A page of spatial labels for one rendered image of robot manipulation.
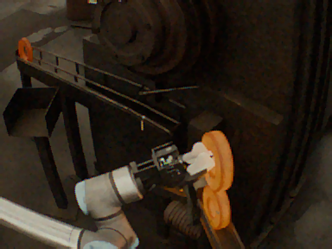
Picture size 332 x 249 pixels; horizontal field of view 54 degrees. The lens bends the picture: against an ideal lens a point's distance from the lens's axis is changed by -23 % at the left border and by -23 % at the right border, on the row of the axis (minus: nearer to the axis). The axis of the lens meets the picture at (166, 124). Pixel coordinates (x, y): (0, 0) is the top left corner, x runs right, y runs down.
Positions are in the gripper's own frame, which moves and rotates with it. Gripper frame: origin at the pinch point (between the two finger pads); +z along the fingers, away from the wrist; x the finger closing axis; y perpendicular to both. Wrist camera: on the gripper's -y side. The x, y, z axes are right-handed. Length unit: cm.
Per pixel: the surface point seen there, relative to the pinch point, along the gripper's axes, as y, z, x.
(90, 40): 1, -26, 86
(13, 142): -64, -115, 133
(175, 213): -37.5, -17.1, 15.2
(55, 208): -72, -84, 67
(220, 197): -14.5, -2.2, -2.0
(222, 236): -28.4, -5.0, -8.1
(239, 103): -9.9, 15.0, 25.7
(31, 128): -16, -66, 66
